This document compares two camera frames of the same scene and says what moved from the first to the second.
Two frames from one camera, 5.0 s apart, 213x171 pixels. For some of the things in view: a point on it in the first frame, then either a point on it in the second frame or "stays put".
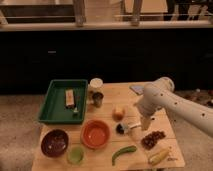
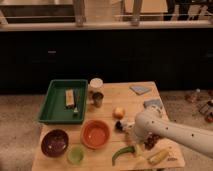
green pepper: (125, 149) stays put
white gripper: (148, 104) to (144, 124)
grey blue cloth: (139, 90) stays put
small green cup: (75, 154) stays put
